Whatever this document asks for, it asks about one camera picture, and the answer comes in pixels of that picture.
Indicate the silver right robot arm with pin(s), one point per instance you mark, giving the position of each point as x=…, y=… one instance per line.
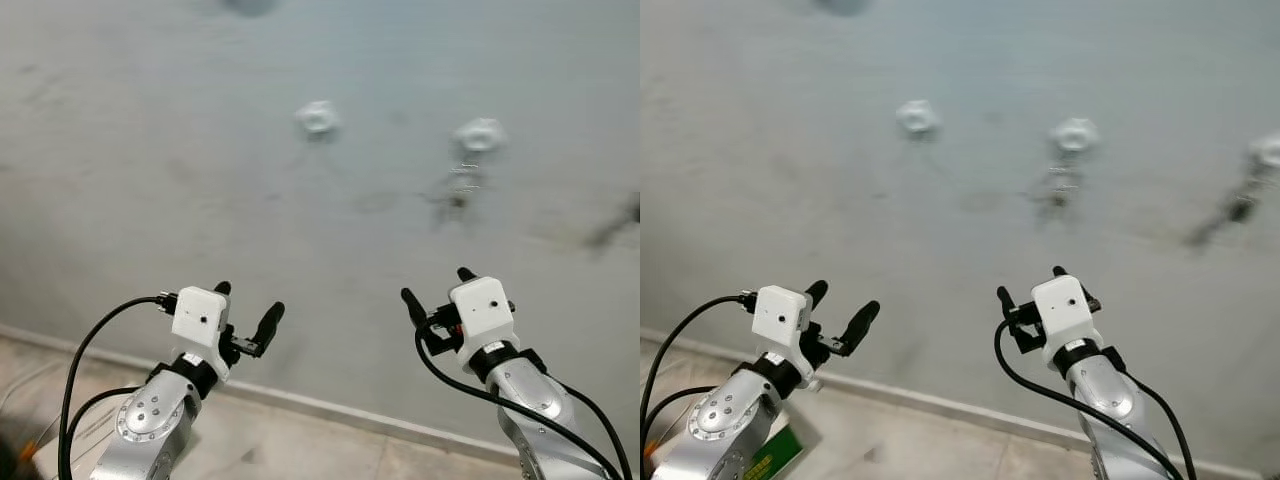
x=1105, y=395
x=535, y=400

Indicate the dark key bunch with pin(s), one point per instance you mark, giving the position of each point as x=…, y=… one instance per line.
x=1235, y=208

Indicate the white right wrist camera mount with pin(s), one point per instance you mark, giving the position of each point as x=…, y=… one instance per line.
x=482, y=310
x=1062, y=305

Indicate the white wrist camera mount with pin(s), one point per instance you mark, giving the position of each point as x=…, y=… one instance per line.
x=198, y=318
x=780, y=312
x=482, y=310
x=1062, y=305

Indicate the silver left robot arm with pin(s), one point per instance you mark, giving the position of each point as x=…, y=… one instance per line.
x=150, y=420
x=715, y=420

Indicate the white square wall hook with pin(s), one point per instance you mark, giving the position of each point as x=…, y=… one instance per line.
x=480, y=135
x=1268, y=150
x=317, y=118
x=917, y=117
x=1075, y=134

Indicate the grey skirting board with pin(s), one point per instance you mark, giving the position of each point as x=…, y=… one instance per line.
x=300, y=405
x=950, y=404

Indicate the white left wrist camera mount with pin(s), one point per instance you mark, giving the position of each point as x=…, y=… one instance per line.
x=780, y=312
x=198, y=318

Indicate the black bulky object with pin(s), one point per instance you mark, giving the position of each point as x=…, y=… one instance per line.
x=15, y=465

